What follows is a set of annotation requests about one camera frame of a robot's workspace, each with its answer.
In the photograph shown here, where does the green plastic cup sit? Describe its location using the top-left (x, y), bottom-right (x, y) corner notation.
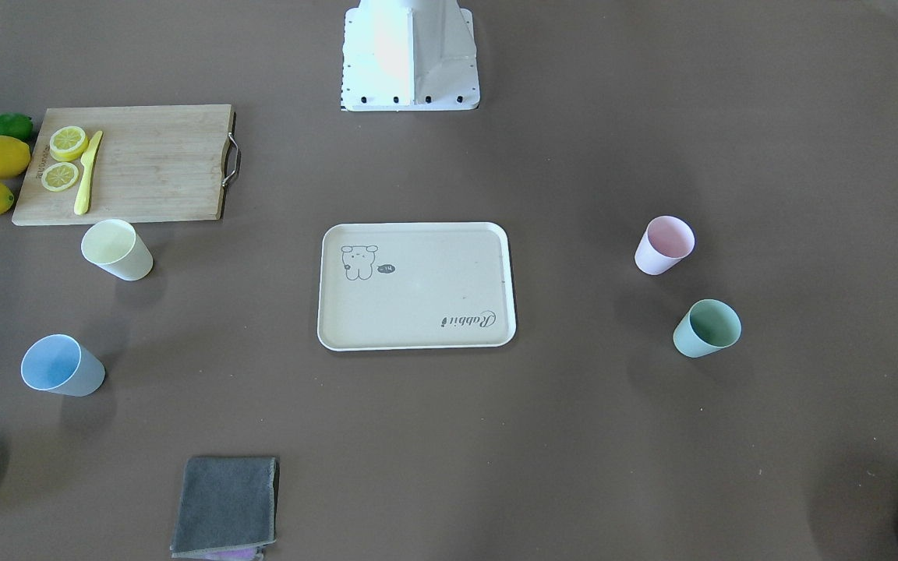
top-left (673, 298), bottom-right (742, 358)

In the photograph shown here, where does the blue plastic cup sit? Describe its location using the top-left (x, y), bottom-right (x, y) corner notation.
top-left (20, 334), bottom-right (104, 397)

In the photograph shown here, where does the cream rabbit serving tray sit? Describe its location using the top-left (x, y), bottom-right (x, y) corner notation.
top-left (317, 221), bottom-right (517, 351)

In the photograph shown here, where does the pink plastic cup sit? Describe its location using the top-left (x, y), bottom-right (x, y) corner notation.
top-left (635, 215), bottom-right (695, 276)

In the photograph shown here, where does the folded grey cloth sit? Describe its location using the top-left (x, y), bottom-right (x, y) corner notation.
top-left (170, 456), bottom-right (278, 560)

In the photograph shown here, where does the bamboo cutting board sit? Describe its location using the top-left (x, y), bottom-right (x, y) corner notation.
top-left (12, 105), bottom-right (235, 226)

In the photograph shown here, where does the cream yellow plastic cup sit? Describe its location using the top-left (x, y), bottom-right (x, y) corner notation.
top-left (80, 219), bottom-right (154, 281)

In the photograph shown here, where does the yellow plastic knife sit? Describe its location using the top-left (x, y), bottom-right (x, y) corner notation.
top-left (72, 130), bottom-right (104, 216)

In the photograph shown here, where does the lemon half slice lower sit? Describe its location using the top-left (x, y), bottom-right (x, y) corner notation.
top-left (40, 162), bottom-right (80, 192)

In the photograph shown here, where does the lemon half slice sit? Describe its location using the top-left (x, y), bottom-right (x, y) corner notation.
top-left (40, 162), bottom-right (80, 192)
top-left (48, 125), bottom-right (89, 162)

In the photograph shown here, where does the lemon half slice upper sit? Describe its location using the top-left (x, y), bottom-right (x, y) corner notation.
top-left (48, 125), bottom-right (89, 162)

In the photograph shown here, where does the green lime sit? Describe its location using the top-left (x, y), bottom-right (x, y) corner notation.
top-left (0, 111), bottom-right (34, 142)

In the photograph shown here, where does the whole yellow lemon upper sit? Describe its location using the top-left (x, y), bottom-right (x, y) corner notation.
top-left (0, 136), bottom-right (31, 180)

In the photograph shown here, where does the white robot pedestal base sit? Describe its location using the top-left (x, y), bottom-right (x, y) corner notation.
top-left (340, 1), bottom-right (481, 111)

